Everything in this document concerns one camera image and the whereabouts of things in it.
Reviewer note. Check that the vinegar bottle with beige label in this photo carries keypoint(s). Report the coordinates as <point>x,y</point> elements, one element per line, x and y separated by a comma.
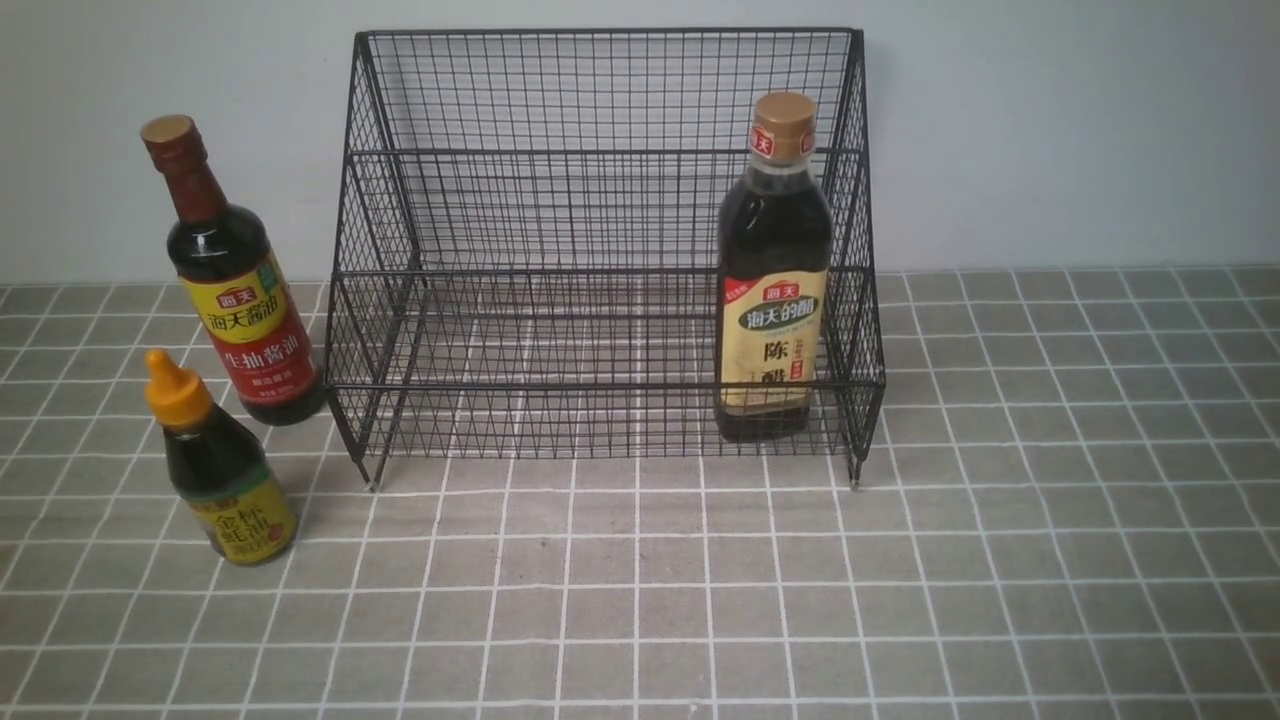
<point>775,235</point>

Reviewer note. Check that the small bottle with orange cap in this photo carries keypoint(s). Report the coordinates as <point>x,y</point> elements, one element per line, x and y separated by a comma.
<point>217,467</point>

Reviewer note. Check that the black wire mesh shelf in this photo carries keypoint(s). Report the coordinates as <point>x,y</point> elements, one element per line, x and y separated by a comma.
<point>525,255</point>

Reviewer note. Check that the soy sauce bottle red label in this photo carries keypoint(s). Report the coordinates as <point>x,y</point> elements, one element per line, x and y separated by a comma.
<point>222,255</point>

